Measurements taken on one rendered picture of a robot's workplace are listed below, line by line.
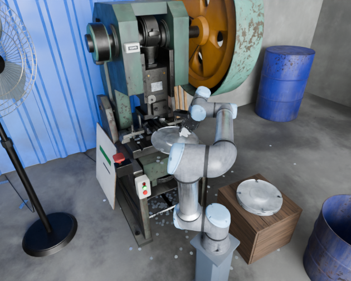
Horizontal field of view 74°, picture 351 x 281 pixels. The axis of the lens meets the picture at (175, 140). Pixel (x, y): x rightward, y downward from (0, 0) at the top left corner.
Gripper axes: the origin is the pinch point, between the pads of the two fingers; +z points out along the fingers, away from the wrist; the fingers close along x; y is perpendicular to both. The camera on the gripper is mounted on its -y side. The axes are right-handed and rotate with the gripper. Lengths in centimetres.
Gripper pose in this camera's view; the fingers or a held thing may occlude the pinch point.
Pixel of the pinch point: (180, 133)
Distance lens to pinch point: 145.6
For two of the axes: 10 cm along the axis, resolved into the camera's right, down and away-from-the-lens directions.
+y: 7.7, 5.9, -2.3
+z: -3.0, 6.6, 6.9
